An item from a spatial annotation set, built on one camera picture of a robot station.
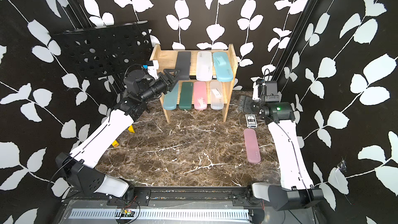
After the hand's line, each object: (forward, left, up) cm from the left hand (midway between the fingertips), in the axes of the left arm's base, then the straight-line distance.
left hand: (181, 71), depth 64 cm
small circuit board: (-44, +28, -46) cm, 70 cm away
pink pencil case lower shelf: (+8, -8, -24) cm, 27 cm away
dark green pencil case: (+7, 0, -24) cm, 25 cm away
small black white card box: (+3, -42, -45) cm, 61 cm away
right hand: (-5, -29, -13) cm, 33 cm away
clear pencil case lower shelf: (+8, -18, -24) cm, 31 cm away
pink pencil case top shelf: (-14, -39, -46) cm, 62 cm away
